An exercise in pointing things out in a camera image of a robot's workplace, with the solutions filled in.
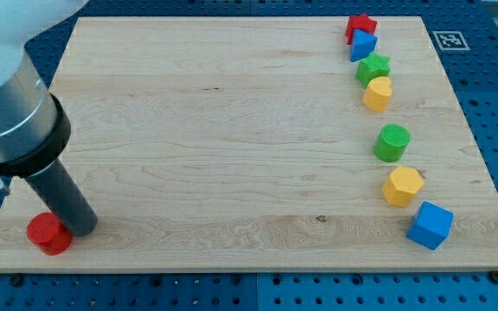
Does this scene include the yellow heart block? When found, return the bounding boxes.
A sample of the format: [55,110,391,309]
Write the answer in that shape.
[362,76,393,112]

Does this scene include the white fiducial marker tag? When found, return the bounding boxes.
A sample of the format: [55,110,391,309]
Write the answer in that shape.
[432,30,469,51]

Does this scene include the blue triangle block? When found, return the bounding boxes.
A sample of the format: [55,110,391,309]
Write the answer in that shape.
[350,29,378,62]

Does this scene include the green star block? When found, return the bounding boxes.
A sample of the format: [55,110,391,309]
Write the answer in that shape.
[355,52,391,88]

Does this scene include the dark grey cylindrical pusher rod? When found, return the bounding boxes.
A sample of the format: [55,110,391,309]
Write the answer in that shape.
[25,159,98,237]

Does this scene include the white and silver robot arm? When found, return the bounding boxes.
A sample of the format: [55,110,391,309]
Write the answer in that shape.
[0,0,98,237]

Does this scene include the red cylinder block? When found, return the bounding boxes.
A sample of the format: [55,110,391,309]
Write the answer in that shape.
[26,212,73,256]

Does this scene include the yellow hexagon block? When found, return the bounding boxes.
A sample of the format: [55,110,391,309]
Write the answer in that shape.
[381,166,425,207]

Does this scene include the red star block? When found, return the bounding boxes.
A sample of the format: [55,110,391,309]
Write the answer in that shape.
[345,13,378,45]

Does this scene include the blue cube block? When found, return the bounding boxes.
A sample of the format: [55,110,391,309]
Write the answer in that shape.
[406,201,454,251]

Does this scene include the green cylinder block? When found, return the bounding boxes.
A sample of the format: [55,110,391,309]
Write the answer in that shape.
[373,124,411,162]

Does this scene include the light wooden board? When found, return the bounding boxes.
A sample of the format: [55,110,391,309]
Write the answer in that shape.
[0,16,498,274]

